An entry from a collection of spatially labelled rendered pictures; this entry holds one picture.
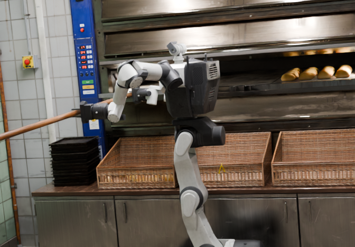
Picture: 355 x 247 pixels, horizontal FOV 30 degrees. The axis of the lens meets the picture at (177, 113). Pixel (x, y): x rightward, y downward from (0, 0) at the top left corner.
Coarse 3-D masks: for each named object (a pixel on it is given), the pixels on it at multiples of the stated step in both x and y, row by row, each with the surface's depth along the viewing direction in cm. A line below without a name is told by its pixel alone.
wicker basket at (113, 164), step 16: (128, 144) 485; (144, 144) 482; (160, 144) 478; (112, 160) 472; (128, 160) 483; (144, 160) 480; (160, 160) 476; (112, 176) 443; (128, 176) 440; (144, 176) 437; (160, 176) 433; (176, 176) 436
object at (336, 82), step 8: (320, 80) 449; (328, 80) 444; (336, 80) 442; (344, 80) 441; (352, 80) 439; (224, 88) 464; (232, 88) 463; (240, 88) 461; (248, 88) 459; (256, 88) 458; (264, 88) 456; (272, 88) 455; (280, 88) 453; (288, 88) 452
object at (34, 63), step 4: (24, 56) 497; (28, 56) 495; (32, 56) 494; (36, 56) 499; (24, 60) 497; (32, 60) 495; (36, 60) 499; (24, 64) 497; (32, 64) 495; (36, 64) 499; (24, 68) 498; (28, 68) 497
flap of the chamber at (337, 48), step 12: (288, 48) 434; (300, 48) 432; (312, 48) 429; (324, 48) 427; (336, 48) 427; (348, 48) 428; (120, 60) 468; (144, 60) 462; (156, 60) 460; (168, 60) 459; (228, 60) 465
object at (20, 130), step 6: (126, 96) 432; (102, 102) 397; (108, 102) 403; (66, 114) 350; (72, 114) 356; (78, 114) 364; (48, 120) 331; (54, 120) 336; (60, 120) 343; (24, 126) 310; (30, 126) 313; (36, 126) 319; (42, 126) 325; (6, 132) 295; (12, 132) 298; (18, 132) 303; (24, 132) 308; (0, 138) 288; (6, 138) 293
